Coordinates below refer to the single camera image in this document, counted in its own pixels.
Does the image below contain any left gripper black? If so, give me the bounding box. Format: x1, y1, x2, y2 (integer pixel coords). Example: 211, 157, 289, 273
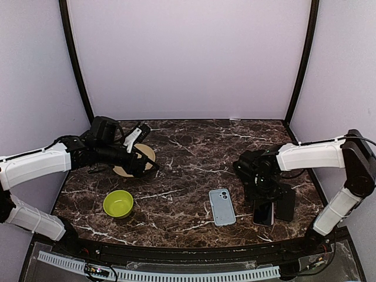
96, 142, 160, 179

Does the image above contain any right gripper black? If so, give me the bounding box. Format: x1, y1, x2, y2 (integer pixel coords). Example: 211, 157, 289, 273
244, 174, 283, 204

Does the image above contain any pink phone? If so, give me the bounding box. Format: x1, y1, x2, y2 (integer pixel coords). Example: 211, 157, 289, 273
253, 199, 274, 227

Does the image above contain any light blue phone case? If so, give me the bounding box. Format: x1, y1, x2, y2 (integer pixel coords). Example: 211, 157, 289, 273
209, 189, 236, 227

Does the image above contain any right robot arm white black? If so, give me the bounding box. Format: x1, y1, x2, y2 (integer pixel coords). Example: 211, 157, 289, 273
233, 129, 375, 255

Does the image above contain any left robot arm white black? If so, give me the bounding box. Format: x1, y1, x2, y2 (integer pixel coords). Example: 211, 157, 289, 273
1, 116, 159, 256

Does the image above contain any beige round plate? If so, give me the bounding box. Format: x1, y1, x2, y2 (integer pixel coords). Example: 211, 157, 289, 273
113, 143, 156, 178

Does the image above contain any green bowl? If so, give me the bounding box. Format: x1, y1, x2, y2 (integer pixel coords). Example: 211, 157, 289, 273
103, 190, 134, 219

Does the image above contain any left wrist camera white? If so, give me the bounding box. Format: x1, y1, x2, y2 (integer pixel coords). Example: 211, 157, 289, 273
123, 123, 151, 153

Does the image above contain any black front rail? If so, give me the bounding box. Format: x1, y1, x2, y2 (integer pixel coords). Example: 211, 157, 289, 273
35, 229, 347, 267

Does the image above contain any white cable duct strip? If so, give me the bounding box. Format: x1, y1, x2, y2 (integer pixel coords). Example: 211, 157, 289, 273
37, 251, 281, 281

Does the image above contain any right black frame post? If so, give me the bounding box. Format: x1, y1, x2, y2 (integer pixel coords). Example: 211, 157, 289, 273
284, 0, 320, 127

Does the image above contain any black frame post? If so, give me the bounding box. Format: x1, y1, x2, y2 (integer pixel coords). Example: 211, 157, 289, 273
58, 0, 95, 124
284, 0, 320, 127

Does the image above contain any left black frame post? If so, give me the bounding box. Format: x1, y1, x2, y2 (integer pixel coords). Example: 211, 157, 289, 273
58, 0, 95, 124

